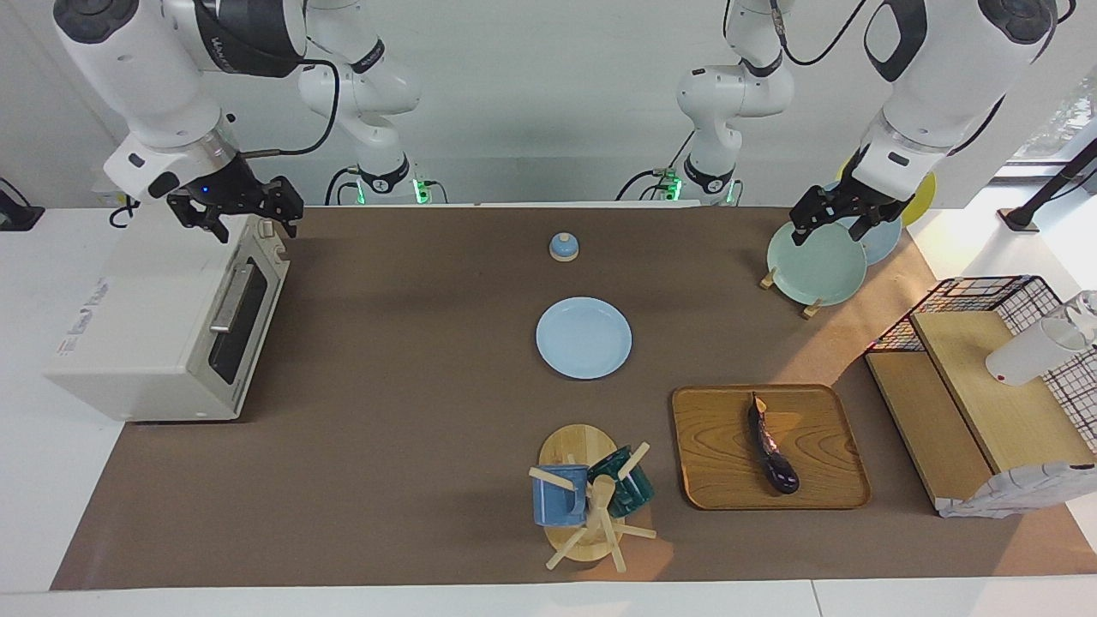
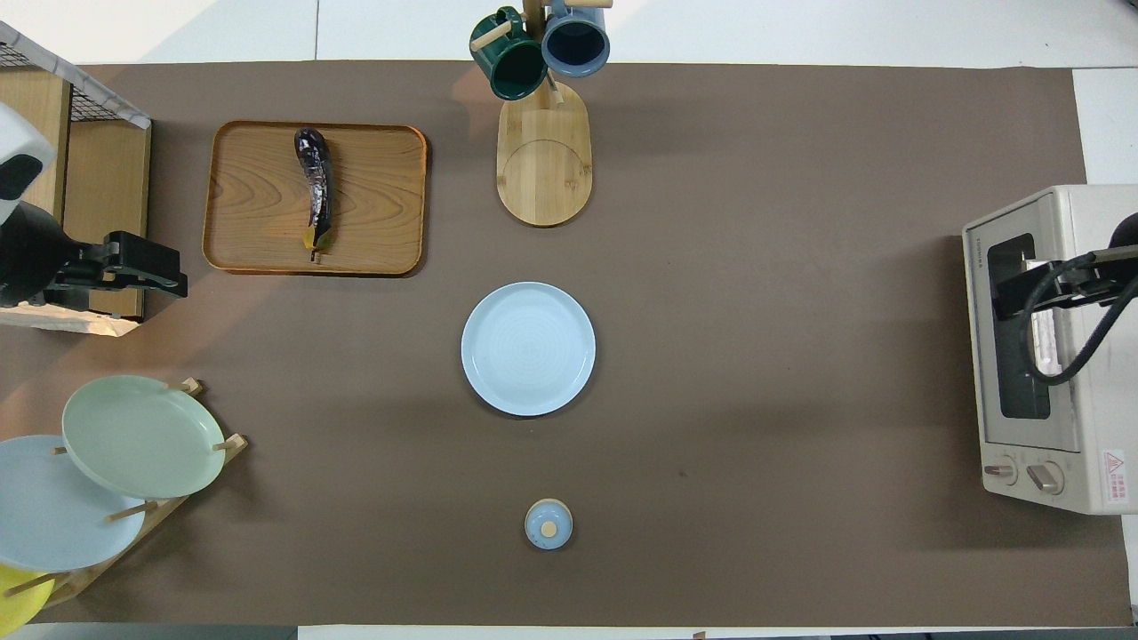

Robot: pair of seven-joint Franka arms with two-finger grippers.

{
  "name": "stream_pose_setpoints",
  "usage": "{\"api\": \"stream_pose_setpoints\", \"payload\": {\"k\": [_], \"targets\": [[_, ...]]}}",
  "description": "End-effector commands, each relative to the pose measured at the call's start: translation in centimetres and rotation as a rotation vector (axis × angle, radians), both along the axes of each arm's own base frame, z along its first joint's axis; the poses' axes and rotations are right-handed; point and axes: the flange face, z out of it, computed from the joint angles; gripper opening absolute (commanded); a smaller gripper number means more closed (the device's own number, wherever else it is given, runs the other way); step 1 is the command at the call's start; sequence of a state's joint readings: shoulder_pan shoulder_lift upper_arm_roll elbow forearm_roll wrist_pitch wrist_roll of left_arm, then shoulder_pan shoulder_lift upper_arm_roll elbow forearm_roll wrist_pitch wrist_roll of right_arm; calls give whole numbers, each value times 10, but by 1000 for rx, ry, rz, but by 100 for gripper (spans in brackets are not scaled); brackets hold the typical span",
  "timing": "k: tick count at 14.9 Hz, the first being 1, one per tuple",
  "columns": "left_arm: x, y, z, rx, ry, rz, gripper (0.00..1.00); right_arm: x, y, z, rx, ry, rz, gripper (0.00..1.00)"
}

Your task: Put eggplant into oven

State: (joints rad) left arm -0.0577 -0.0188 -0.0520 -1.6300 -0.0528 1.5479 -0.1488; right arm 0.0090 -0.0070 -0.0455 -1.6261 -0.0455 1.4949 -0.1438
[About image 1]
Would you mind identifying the toaster oven glass door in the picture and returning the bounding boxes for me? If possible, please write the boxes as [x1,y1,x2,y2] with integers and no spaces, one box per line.
[193,230,291,405]

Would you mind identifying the dark purple eggplant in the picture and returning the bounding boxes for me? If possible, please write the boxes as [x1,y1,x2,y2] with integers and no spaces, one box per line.
[747,392,800,495]

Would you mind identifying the white toaster oven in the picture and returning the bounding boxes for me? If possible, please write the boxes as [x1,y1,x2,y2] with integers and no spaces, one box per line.
[45,211,291,422]

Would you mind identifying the light blue racked plate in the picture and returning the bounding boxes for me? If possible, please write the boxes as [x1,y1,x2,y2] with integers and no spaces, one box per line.
[823,180,903,266]

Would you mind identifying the pale green plate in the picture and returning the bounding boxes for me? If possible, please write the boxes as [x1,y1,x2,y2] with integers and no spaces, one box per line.
[766,220,868,307]

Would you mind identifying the yellow plate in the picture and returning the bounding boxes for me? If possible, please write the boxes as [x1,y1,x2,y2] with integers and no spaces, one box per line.
[836,154,938,228]

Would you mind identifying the wooden plate rack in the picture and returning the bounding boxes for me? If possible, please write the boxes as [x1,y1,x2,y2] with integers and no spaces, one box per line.
[759,266,824,320]

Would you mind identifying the black device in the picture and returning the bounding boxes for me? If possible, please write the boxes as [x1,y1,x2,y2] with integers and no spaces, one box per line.
[0,177,45,232]

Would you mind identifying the wooden step shelf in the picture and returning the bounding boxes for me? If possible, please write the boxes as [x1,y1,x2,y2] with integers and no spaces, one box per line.
[864,310,1097,515]

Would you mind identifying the white cup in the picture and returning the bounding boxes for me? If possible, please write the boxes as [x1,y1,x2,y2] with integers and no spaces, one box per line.
[985,291,1097,386]

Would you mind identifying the brown table mat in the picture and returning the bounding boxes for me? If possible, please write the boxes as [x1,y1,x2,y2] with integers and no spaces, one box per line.
[50,206,1097,592]

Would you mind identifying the wooden serving tray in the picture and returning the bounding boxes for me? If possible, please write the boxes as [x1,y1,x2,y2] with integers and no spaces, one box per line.
[671,384,872,512]

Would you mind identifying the white marbled cloth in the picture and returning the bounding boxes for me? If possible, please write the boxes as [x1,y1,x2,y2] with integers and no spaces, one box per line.
[936,461,1097,519]

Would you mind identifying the wooden mug tree stand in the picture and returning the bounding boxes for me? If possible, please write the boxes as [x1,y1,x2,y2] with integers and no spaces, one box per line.
[527,423,658,573]

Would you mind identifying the dark green mug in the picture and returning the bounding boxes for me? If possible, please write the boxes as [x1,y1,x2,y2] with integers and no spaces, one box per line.
[588,446,656,518]

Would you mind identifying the blue mug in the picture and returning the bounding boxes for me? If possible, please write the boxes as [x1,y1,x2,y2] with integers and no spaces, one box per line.
[531,464,590,527]

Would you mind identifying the black wire basket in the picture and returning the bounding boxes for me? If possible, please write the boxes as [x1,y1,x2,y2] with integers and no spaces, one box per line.
[864,275,1097,453]

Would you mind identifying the window with grey frame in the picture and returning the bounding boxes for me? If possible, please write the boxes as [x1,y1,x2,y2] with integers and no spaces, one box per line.
[1011,73,1097,164]

